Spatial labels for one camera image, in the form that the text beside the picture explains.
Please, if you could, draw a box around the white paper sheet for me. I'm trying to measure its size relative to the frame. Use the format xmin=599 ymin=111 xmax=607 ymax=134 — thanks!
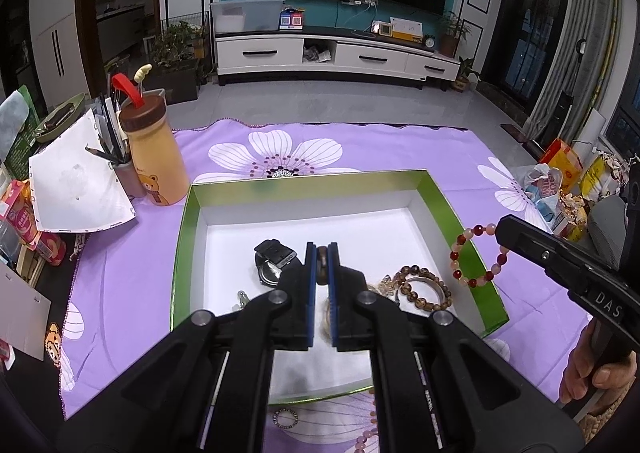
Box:
xmin=28 ymin=107 xmax=137 ymax=234

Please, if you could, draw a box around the yellow bear bottle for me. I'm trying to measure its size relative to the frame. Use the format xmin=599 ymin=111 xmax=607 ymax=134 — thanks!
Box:
xmin=110 ymin=63 xmax=190 ymax=206

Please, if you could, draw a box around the pink and red bead bracelet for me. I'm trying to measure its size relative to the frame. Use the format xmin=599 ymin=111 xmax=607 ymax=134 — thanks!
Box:
xmin=448 ymin=222 xmax=511 ymax=288

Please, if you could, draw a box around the plastic bag of snacks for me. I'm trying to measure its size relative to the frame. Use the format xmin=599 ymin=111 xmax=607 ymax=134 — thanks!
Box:
xmin=514 ymin=165 xmax=572 ymax=235

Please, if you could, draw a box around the yellow bag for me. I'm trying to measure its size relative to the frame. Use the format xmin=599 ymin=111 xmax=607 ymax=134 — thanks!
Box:
xmin=579 ymin=155 xmax=627 ymax=200

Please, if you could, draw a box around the rhinestone ring bracelet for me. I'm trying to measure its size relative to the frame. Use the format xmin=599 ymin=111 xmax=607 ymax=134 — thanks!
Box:
xmin=272 ymin=406 xmax=300 ymax=430

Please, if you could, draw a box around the green package with towel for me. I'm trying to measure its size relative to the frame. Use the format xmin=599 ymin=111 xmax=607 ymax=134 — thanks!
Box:
xmin=0 ymin=85 xmax=42 ymax=182

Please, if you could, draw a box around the pale pink bead bracelet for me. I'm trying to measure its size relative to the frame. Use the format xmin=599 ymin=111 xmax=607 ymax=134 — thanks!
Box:
xmin=354 ymin=407 xmax=379 ymax=453

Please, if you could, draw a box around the grey curtain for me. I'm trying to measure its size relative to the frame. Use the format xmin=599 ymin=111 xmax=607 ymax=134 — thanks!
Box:
xmin=529 ymin=0 xmax=627 ymax=144

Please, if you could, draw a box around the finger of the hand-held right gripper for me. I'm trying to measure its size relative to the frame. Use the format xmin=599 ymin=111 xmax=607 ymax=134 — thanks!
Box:
xmin=494 ymin=214 xmax=584 ymax=287

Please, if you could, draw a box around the small candy wrapper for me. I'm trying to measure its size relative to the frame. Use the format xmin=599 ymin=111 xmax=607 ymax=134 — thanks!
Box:
xmin=69 ymin=232 xmax=89 ymax=262

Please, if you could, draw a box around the bear bead coaster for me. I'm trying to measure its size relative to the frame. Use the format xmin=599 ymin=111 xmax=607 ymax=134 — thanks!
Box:
xmin=43 ymin=322 xmax=64 ymax=365

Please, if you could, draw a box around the pen holder with pens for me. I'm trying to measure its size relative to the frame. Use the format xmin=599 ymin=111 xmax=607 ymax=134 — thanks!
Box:
xmin=86 ymin=92 xmax=149 ymax=200

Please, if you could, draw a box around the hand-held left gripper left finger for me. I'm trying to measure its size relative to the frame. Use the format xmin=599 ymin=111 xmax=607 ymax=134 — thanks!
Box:
xmin=57 ymin=241 xmax=317 ymax=453

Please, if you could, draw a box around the pink yogurt cup pack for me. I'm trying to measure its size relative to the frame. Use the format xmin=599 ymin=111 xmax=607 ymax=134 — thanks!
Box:
xmin=0 ymin=180 xmax=67 ymax=267

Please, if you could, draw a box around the olive green dish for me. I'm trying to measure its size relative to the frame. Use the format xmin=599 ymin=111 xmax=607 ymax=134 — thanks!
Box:
xmin=33 ymin=92 xmax=87 ymax=144

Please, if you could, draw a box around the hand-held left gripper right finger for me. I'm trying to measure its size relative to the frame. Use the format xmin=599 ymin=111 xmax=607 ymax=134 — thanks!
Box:
xmin=327 ymin=241 xmax=586 ymax=453

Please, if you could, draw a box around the green cardboard box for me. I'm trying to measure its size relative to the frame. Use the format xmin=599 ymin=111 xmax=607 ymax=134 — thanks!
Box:
xmin=170 ymin=168 xmax=510 ymax=405

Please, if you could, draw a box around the beige crystal bracelet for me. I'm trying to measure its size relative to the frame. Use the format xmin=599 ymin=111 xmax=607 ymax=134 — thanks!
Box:
xmin=372 ymin=275 xmax=401 ymax=307

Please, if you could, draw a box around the black wristwatch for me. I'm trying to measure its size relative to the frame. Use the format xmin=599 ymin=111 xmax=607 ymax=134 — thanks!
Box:
xmin=253 ymin=238 xmax=306 ymax=289

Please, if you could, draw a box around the potted plant on floor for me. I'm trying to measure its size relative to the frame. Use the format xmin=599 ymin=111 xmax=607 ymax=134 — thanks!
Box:
xmin=452 ymin=57 xmax=482 ymax=93

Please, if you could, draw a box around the brown wooden bead bracelet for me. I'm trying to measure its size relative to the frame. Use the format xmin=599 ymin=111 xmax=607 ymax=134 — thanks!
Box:
xmin=392 ymin=265 xmax=454 ymax=314

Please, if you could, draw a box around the clear plastic storage box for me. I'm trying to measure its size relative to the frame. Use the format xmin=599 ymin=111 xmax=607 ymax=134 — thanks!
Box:
xmin=209 ymin=0 xmax=286 ymax=34

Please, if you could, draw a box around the yellow and white desk calendar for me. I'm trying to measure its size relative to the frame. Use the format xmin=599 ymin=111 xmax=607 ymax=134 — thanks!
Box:
xmin=389 ymin=16 xmax=424 ymax=40

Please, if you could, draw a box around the purple floral cloth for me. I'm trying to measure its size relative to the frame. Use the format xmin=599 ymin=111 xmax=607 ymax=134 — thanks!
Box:
xmin=56 ymin=118 xmax=602 ymax=453

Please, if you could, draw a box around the large leafy potted plant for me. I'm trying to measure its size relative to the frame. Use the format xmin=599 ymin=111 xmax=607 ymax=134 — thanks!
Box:
xmin=149 ymin=21 xmax=209 ymax=104

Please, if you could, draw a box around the white drawer organizer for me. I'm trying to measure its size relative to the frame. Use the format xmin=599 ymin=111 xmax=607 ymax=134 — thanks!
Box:
xmin=0 ymin=262 xmax=52 ymax=362

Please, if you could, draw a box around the orange cardboard box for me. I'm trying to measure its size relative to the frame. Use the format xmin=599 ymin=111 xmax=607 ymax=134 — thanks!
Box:
xmin=537 ymin=137 xmax=584 ymax=186

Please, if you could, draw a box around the person's right hand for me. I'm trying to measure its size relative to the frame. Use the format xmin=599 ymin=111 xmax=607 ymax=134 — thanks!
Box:
xmin=558 ymin=320 xmax=637 ymax=405

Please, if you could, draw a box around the white television cabinet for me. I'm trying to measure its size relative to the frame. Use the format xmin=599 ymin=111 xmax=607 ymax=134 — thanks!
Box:
xmin=213 ymin=24 xmax=461 ymax=90

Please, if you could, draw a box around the potted plant on cabinet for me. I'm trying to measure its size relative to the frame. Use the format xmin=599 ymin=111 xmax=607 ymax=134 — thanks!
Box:
xmin=439 ymin=10 xmax=472 ymax=59

